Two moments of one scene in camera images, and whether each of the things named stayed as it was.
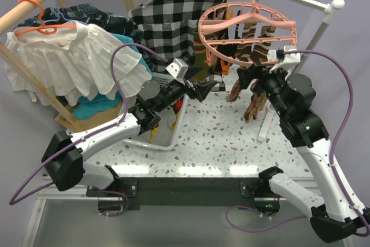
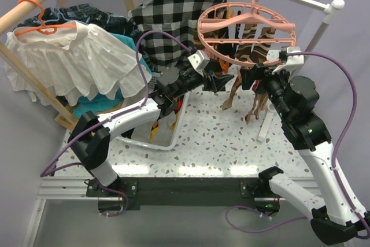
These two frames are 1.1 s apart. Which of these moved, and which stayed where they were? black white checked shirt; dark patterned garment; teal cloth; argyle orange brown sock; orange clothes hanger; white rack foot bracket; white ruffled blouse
Moved: argyle orange brown sock
Stayed: teal cloth; white rack foot bracket; white ruffled blouse; orange clothes hanger; black white checked shirt; dark patterned garment
